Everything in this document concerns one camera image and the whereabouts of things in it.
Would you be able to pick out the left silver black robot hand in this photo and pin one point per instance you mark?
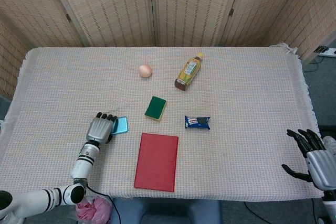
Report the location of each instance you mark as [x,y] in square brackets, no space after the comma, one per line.
[98,129]

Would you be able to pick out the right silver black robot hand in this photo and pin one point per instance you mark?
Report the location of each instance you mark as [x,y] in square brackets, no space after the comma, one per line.
[320,166]

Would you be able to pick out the light blue small box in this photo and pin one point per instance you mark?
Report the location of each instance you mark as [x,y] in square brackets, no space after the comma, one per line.
[122,127]

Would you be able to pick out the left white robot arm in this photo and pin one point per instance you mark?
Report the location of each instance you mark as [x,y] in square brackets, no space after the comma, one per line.
[84,158]

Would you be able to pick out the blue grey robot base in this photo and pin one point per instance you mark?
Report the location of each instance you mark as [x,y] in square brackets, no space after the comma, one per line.
[170,211]

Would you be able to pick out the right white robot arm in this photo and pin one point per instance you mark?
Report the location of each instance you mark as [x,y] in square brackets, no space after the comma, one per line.
[330,203]

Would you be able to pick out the green yellow sponge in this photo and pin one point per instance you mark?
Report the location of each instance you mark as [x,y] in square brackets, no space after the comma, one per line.
[155,108]

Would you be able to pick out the red hardcover book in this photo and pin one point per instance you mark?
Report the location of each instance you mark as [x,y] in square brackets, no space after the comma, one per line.
[157,162]

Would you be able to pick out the peach coloured egg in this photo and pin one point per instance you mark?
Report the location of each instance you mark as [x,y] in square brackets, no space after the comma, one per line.
[145,71]

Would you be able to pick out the pink plastic bag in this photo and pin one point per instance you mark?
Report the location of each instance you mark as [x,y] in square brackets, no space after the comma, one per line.
[92,208]

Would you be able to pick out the beige woven tablecloth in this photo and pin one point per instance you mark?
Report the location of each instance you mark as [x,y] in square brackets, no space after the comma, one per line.
[249,98]

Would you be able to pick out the blue cookie pack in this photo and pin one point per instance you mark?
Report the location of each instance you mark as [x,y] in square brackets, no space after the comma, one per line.
[197,122]

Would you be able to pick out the yellow label tea bottle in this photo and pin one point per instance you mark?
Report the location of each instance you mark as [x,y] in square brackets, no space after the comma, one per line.
[189,72]

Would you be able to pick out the brass screen hinge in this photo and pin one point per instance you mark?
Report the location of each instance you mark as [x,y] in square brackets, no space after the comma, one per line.
[231,12]
[68,17]

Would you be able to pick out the white power strip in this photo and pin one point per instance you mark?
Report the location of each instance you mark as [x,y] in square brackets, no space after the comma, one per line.
[326,50]

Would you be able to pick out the woven bamboo folding screen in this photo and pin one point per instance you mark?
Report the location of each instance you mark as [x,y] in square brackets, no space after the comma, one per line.
[118,6]

